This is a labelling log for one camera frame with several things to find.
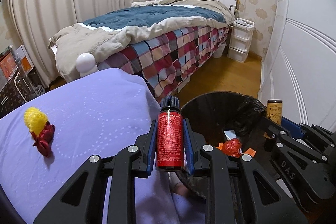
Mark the white plastic drawer unit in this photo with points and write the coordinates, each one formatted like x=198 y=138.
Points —
x=241 y=38

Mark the red small bottle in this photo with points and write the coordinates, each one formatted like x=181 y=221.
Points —
x=170 y=154

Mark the plaid bed sheet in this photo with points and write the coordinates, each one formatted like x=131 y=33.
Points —
x=169 y=60

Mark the white wardrobe door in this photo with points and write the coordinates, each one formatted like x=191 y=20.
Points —
x=299 y=67

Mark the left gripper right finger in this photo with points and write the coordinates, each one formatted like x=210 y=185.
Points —
x=239 y=190

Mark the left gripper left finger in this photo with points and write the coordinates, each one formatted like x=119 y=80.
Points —
x=103 y=185

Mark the orange white small box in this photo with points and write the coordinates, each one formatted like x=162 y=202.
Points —
x=24 y=58

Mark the orange paper scrap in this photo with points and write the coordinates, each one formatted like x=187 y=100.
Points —
x=250 y=152

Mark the red plastic bag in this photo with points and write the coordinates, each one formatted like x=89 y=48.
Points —
x=232 y=148

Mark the yellow foam net bundle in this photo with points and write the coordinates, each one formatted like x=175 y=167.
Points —
x=35 y=121

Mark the dark red ribbon flower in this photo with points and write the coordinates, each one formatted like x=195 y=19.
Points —
x=43 y=141

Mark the blue beige duvet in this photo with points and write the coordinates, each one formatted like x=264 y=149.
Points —
x=111 y=33

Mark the black trash bin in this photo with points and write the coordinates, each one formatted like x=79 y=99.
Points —
x=211 y=115

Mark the gold small bottle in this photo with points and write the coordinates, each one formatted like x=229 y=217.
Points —
x=274 y=111

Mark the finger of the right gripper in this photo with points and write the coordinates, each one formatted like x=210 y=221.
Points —
x=277 y=134
x=314 y=136

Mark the purple table cloth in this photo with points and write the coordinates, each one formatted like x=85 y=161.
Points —
x=99 y=114

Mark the white camel milk powder sachet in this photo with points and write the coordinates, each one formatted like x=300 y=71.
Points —
x=230 y=134

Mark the cardboard box with labels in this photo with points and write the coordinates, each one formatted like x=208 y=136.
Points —
x=8 y=67

